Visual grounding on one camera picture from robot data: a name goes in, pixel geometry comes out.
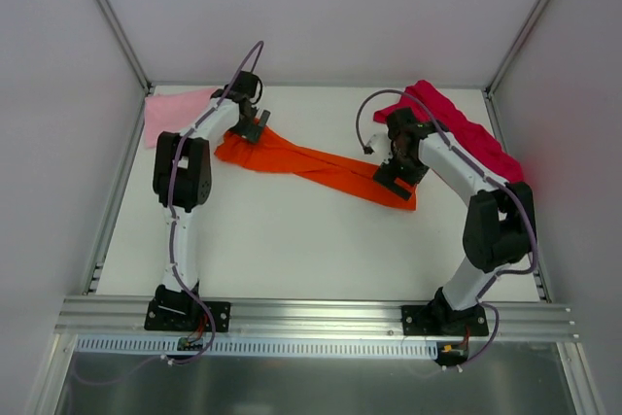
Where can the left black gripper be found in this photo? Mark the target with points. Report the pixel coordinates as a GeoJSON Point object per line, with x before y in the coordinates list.
{"type": "Point", "coordinates": [249, 128]}

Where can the magenta t shirt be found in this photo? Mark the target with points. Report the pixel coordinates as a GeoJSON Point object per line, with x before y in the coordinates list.
{"type": "Point", "coordinates": [473, 137]}

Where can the right aluminium frame post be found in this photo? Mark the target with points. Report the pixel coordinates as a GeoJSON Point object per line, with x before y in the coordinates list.
{"type": "Point", "coordinates": [523, 35]}

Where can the left aluminium frame post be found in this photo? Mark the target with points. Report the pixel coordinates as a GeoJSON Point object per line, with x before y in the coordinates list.
{"type": "Point", "coordinates": [112, 20]}

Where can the front aluminium rail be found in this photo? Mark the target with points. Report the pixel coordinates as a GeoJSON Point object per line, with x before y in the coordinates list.
{"type": "Point", "coordinates": [339, 319]}

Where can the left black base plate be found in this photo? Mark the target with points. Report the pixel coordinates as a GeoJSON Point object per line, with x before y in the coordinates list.
{"type": "Point", "coordinates": [189, 315]}

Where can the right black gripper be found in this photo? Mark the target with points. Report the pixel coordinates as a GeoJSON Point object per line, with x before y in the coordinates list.
{"type": "Point", "coordinates": [397, 181]}

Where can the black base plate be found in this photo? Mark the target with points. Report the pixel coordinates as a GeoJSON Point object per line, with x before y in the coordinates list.
{"type": "Point", "coordinates": [438, 318]}
{"type": "Point", "coordinates": [189, 315]}

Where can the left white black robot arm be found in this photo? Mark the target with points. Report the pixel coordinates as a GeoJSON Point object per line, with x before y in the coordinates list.
{"type": "Point", "coordinates": [182, 179]}

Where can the folded pink t shirt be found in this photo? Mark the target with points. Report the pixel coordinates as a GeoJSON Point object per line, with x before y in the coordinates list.
{"type": "Point", "coordinates": [173, 112]}

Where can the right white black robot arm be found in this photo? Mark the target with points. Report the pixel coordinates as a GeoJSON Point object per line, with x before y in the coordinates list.
{"type": "Point", "coordinates": [500, 216]}

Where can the orange t shirt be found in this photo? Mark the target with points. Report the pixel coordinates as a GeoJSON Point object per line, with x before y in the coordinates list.
{"type": "Point", "coordinates": [273, 154]}

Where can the aluminium frame post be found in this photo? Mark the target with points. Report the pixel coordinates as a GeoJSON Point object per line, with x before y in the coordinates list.
{"type": "Point", "coordinates": [523, 35]}
{"type": "Point", "coordinates": [112, 20]}

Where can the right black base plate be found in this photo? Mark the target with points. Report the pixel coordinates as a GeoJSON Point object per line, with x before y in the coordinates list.
{"type": "Point", "coordinates": [438, 318]}

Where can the white slotted cable duct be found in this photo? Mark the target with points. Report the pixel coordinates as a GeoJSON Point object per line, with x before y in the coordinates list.
{"type": "Point", "coordinates": [260, 347]}

